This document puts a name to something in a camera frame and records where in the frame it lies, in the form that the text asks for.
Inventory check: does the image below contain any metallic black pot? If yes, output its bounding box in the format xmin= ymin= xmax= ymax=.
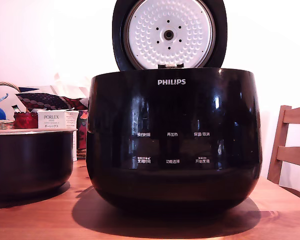
xmin=0 ymin=128 xmax=79 ymax=201

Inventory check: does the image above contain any black Philips rice cooker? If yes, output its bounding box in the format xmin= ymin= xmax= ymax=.
xmin=85 ymin=67 xmax=264 ymax=217

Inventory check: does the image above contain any black rice cooker lid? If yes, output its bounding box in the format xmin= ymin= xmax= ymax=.
xmin=111 ymin=0 xmax=228 ymax=71

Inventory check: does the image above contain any floral patterned box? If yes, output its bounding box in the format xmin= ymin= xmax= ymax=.
xmin=76 ymin=109 xmax=89 ymax=158

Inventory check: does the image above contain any white Porlex box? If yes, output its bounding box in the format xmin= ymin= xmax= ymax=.
xmin=37 ymin=108 xmax=80 ymax=131

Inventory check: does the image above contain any patterned cushion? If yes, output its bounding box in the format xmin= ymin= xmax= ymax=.
xmin=14 ymin=86 xmax=90 ymax=111

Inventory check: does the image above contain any wooden chair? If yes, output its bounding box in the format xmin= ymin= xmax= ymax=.
xmin=266 ymin=104 xmax=300 ymax=198

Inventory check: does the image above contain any woven placemat stack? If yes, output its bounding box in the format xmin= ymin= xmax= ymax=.
xmin=0 ymin=119 xmax=15 ymax=130

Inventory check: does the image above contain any wicker basket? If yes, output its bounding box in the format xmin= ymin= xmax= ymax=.
xmin=0 ymin=81 xmax=20 ymax=91

